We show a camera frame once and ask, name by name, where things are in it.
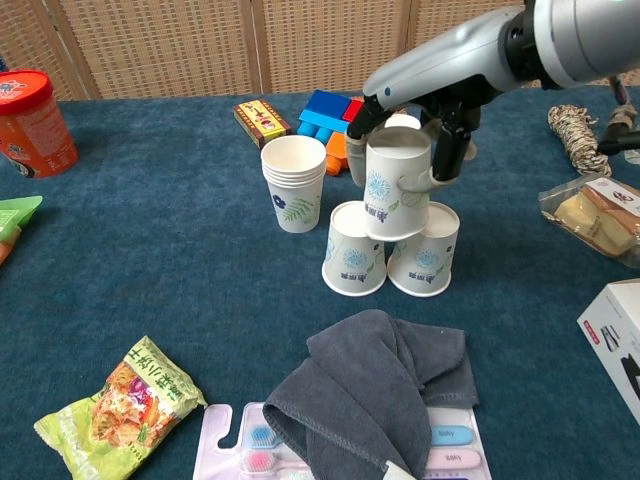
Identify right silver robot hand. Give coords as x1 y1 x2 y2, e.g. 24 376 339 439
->
344 7 511 194

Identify white floral paper cup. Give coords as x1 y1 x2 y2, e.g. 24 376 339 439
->
364 126 432 242
321 200 389 299
386 200 461 298
383 113 424 134

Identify stack of upright paper cups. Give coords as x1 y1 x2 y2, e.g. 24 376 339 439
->
260 134 328 235

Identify red toy block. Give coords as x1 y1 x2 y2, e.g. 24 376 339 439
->
342 98 366 125

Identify light blue toy block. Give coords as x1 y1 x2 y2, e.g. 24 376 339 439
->
297 109 351 144

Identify orange toy block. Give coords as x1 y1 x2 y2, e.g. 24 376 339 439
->
325 130 351 177

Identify red yellow small box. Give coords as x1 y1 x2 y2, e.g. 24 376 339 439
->
232 98 293 150

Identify plastic wrapped cake slices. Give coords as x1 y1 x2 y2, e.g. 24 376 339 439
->
538 175 640 271

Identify woven bamboo folding screen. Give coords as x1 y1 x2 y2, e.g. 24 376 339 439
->
0 0 640 101

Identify white carton box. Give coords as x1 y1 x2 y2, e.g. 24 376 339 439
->
577 279 640 419

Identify dark grey towel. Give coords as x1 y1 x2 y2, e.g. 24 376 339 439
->
262 308 480 480

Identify blue felt table cover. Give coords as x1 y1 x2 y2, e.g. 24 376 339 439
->
0 84 640 480

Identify red lidded snack tub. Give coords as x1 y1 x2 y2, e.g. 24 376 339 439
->
0 68 80 180

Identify toothbrush blister pack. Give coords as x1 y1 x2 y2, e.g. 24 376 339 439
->
192 402 494 480

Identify green white snack bag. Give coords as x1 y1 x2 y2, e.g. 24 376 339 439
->
0 195 44 266

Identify yellow-green chips bag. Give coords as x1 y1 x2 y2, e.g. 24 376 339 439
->
33 334 209 480

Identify beige rope bundle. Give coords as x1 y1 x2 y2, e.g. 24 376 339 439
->
546 103 613 177

